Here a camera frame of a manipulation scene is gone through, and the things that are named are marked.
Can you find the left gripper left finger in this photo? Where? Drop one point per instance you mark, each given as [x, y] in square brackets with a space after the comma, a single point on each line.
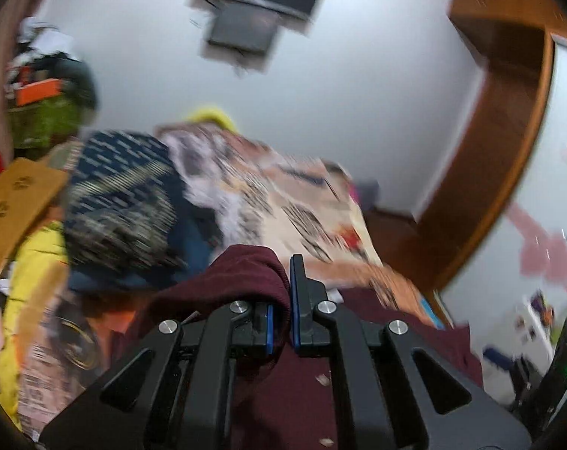
[253, 334]

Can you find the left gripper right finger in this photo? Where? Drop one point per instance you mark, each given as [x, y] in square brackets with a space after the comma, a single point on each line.
[311, 309]

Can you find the maroon button shirt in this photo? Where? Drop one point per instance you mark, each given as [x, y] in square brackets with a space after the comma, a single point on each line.
[280, 405]

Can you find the dark blue jeans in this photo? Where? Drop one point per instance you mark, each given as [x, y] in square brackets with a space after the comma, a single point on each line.
[147, 237]

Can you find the newspaper print blanket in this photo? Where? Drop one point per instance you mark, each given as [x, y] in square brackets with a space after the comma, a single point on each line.
[291, 205]

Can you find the navy patterned cloth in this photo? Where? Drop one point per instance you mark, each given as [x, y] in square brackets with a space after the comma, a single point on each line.
[114, 160]

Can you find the yellow garment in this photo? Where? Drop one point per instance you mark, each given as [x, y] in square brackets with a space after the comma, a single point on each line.
[41, 268]

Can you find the brown cardboard box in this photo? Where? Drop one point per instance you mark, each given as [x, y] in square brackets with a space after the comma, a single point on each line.
[26, 189]

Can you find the orange box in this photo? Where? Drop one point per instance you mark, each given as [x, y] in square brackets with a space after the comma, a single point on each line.
[37, 91]

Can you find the brown wooden door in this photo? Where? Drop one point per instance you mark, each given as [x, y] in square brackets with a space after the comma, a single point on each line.
[515, 38]

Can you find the pink heart wall sticker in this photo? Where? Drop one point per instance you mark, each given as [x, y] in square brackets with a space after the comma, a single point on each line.
[543, 254]

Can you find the small black wall monitor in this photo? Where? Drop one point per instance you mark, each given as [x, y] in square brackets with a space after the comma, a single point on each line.
[244, 28]

